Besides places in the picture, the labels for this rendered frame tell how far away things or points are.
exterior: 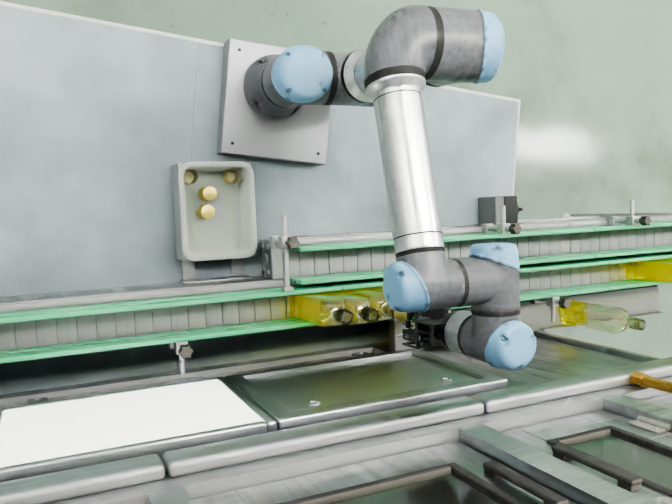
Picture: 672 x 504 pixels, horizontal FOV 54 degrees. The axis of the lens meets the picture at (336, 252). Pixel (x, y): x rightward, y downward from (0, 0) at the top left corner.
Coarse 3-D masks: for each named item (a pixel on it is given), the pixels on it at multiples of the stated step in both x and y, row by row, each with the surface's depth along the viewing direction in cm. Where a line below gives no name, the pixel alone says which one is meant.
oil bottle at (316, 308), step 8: (296, 296) 149; (304, 296) 145; (312, 296) 143; (320, 296) 143; (328, 296) 143; (296, 304) 149; (304, 304) 144; (312, 304) 140; (320, 304) 136; (328, 304) 135; (336, 304) 136; (344, 304) 137; (296, 312) 149; (304, 312) 144; (312, 312) 140; (320, 312) 136; (328, 312) 135; (312, 320) 140; (320, 320) 136; (328, 320) 135
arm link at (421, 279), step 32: (384, 32) 100; (416, 32) 99; (384, 64) 99; (416, 64) 99; (384, 96) 99; (416, 96) 100; (384, 128) 99; (416, 128) 98; (384, 160) 99; (416, 160) 97; (416, 192) 96; (416, 224) 96; (416, 256) 95; (384, 288) 98; (416, 288) 93; (448, 288) 95
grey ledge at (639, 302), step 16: (640, 288) 201; (656, 288) 204; (528, 304) 183; (544, 304) 186; (608, 304) 196; (624, 304) 199; (640, 304) 202; (656, 304) 204; (528, 320) 184; (544, 320) 186; (560, 320) 188
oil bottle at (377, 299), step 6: (354, 294) 148; (360, 294) 145; (366, 294) 144; (372, 294) 143; (378, 294) 143; (372, 300) 140; (378, 300) 140; (384, 300) 140; (372, 306) 140; (378, 306) 140; (384, 318) 140; (390, 318) 141
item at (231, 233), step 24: (192, 168) 149; (216, 168) 151; (240, 168) 154; (192, 192) 154; (240, 192) 158; (192, 216) 154; (216, 216) 157; (240, 216) 159; (192, 240) 154; (216, 240) 157; (240, 240) 159
